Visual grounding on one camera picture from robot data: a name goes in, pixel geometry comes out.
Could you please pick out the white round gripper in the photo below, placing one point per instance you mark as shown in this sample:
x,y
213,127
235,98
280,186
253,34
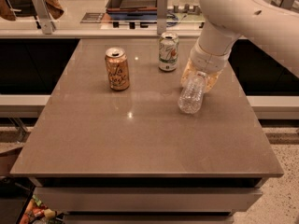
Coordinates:
x,y
206,61

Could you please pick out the clear plastic water bottle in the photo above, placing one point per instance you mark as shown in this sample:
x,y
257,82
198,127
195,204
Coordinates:
x,y
191,97

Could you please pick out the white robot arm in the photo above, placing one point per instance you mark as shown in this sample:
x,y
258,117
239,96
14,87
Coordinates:
x,y
260,42

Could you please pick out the white green soda can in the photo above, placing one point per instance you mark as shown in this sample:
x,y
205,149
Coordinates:
x,y
168,51

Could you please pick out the orange LaCroix can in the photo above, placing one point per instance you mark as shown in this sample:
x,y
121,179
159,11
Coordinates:
x,y
117,69

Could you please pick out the brown jacket on chair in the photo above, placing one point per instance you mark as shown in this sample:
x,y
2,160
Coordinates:
x,y
10,10

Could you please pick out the grey table base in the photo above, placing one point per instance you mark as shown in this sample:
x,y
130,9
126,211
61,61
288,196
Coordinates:
x,y
148,205

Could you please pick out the colourful snack bag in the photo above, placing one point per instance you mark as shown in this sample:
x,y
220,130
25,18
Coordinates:
x,y
36,212

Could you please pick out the middle metal glass bracket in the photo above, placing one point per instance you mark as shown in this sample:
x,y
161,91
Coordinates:
x,y
161,16

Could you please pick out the left metal glass bracket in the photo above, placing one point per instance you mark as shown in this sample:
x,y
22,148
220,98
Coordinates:
x,y
45,20

